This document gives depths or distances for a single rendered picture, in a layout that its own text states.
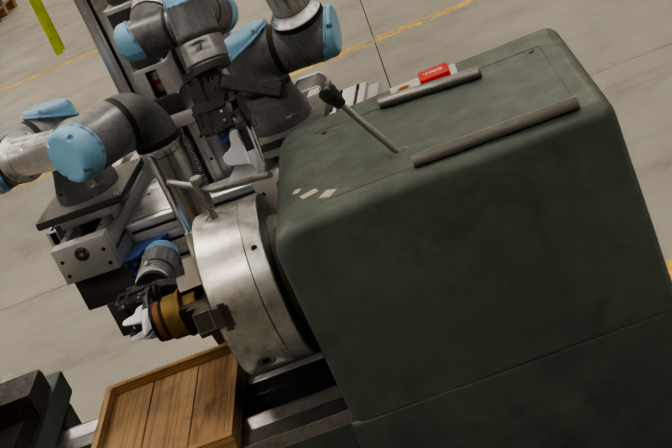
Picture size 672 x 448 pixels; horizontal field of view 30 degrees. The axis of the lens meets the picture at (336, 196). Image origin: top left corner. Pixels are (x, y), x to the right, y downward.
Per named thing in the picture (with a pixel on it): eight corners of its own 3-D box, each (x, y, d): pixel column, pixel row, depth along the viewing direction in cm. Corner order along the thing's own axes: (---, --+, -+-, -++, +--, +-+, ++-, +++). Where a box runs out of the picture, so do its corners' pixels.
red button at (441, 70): (449, 70, 243) (445, 60, 243) (452, 79, 238) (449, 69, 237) (420, 81, 244) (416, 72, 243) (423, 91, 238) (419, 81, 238)
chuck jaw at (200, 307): (234, 282, 228) (226, 300, 216) (245, 307, 229) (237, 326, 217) (179, 303, 229) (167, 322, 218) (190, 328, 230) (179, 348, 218)
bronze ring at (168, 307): (192, 274, 235) (148, 291, 236) (189, 297, 226) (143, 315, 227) (213, 314, 238) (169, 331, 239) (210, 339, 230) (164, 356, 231)
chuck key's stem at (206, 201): (213, 233, 226) (186, 180, 221) (221, 226, 227) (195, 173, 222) (220, 234, 225) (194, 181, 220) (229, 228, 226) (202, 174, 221)
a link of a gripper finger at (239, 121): (248, 152, 214) (230, 104, 214) (258, 148, 214) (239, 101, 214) (243, 152, 209) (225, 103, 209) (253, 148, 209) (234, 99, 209)
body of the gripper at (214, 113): (212, 141, 218) (187, 76, 218) (257, 123, 217) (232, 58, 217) (202, 140, 211) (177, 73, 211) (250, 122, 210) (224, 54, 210)
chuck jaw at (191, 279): (241, 277, 235) (224, 220, 239) (233, 271, 230) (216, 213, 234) (187, 297, 236) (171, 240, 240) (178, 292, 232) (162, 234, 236)
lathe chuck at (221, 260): (302, 303, 252) (238, 171, 238) (307, 393, 223) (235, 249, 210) (261, 319, 253) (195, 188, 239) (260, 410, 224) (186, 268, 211)
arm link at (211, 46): (224, 34, 217) (215, 29, 209) (234, 58, 217) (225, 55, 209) (185, 50, 218) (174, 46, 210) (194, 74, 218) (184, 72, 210)
